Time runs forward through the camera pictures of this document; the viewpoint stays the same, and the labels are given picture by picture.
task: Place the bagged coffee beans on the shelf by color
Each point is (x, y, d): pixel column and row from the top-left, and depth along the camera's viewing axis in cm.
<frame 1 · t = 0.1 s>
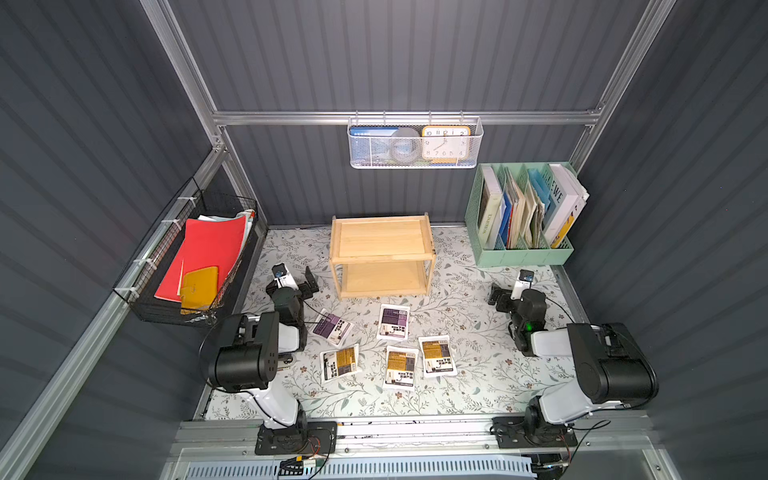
left hand: (290, 271, 91), fingers open
right hand: (517, 286, 93), fingers open
light wooden two-tier shelf: (375, 256, 86), point 21 cm above the table
purple coffee bag left: (332, 327, 93), point 2 cm above the table
purple coffee bag centre: (393, 322, 95), on the table
green file organizer: (522, 213, 100), point 20 cm above the table
white book with letters: (568, 197, 96), point 26 cm above the table
white green book: (490, 207, 98), point 23 cm above the table

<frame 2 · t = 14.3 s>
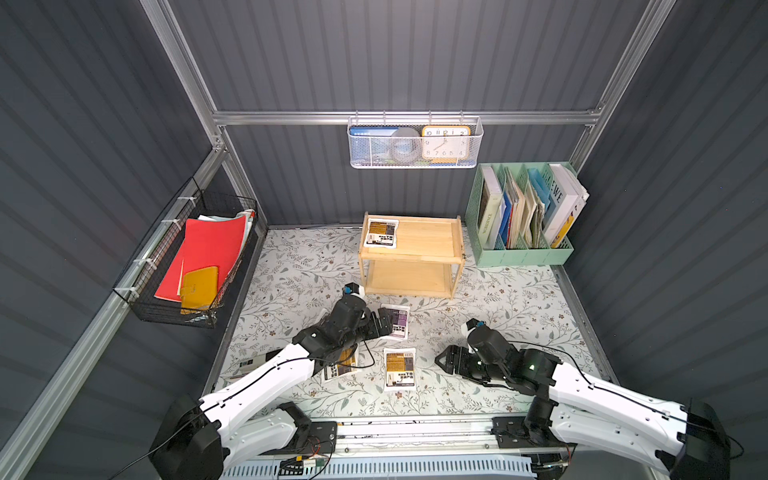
left hand: (380, 318, 80), fingers open
right hand: (446, 363, 76), fingers open
light wooden two-tier shelf: (426, 263, 107), point 4 cm above the table
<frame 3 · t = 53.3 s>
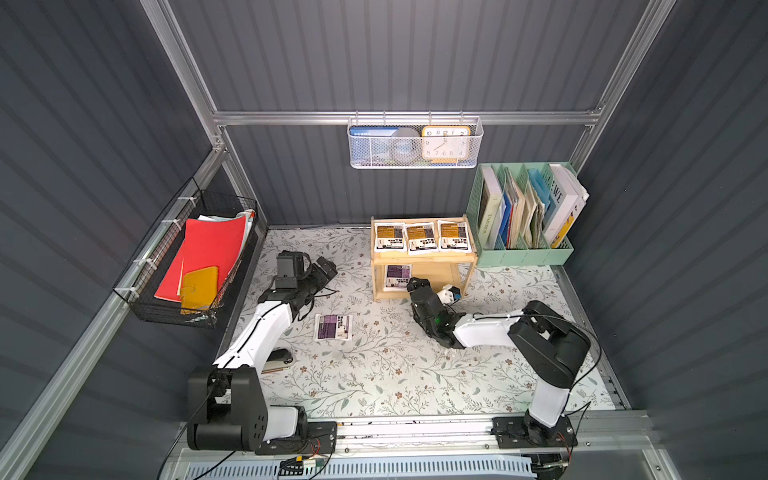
left hand: (322, 272, 87), fingers open
right hand: (414, 283, 92), fingers open
purple coffee bag centre: (396, 277, 103), point 3 cm above the table
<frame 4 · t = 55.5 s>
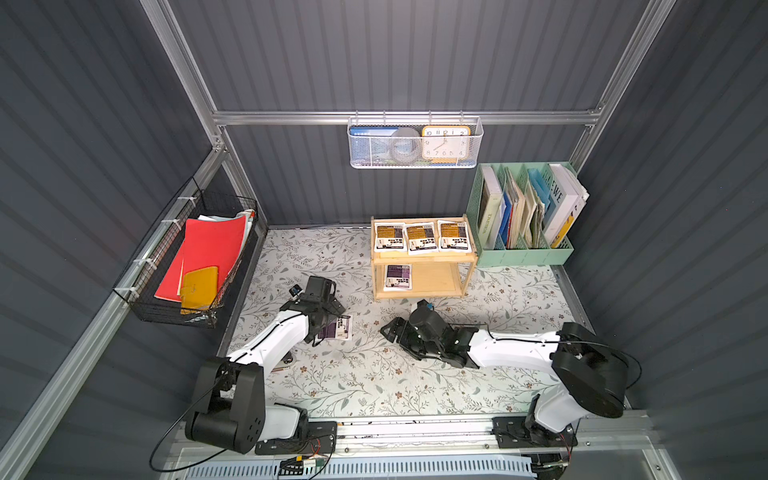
left hand: (324, 314, 89), fingers open
right hand: (390, 333, 82), fingers open
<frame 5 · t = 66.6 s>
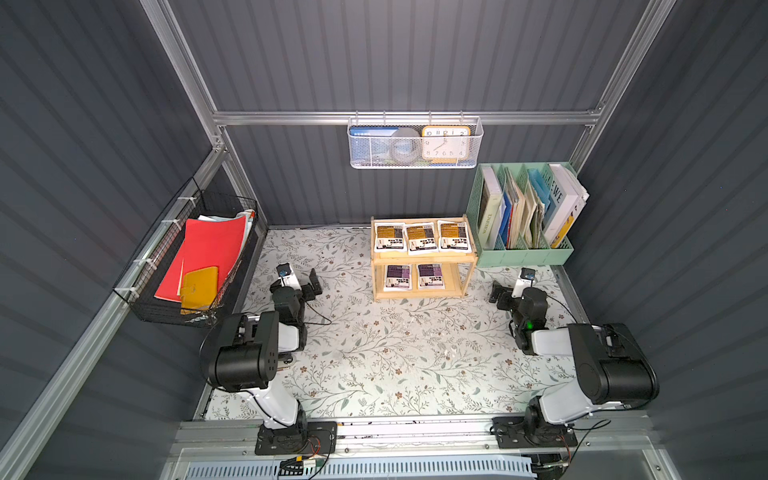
left hand: (295, 272, 92), fingers open
right hand: (518, 284, 93), fingers open
purple coffee bag left: (430, 276, 103), point 4 cm above the table
the other named things where they were.

